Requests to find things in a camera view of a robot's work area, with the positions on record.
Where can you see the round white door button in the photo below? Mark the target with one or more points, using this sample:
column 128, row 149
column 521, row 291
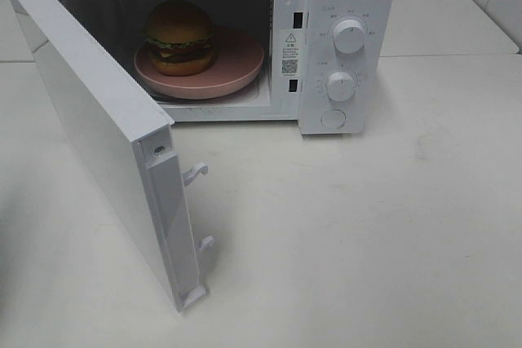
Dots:
column 333, row 119

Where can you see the pink round plate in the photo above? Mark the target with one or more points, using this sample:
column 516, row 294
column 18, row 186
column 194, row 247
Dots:
column 239, row 60

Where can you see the white microwave door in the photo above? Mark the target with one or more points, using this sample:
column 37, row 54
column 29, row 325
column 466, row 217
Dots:
column 125, row 140

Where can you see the burger with lettuce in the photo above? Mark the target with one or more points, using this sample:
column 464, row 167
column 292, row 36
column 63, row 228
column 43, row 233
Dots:
column 180, row 39

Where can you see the glass microwave turntable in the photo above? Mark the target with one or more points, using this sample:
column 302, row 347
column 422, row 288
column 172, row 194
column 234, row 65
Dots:
column 247, row 94

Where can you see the white warning label sticker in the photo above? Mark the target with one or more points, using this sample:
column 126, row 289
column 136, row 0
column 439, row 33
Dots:
column 290, row 51

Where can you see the lower white microwave knob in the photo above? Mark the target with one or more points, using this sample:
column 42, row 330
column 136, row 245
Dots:
column 340, row 86

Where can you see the white microwave knob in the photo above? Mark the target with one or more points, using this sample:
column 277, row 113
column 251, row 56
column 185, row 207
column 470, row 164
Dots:
column 340, row 86
column 348, row 36

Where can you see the white microwave oven body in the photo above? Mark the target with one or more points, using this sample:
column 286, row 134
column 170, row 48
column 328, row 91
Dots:
column 118, row 26

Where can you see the upper white microwave knob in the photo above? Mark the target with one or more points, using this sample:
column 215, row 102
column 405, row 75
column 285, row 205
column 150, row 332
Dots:
column 348, row 36

